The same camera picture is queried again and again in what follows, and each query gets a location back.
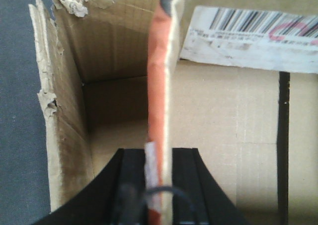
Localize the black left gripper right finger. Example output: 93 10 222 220
172 148 248 225

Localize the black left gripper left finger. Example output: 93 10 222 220
36 149 147 225

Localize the plain torn cardboard box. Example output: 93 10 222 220
29 0 159 211

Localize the orange printed cardboard box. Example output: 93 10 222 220
147 0 318 225

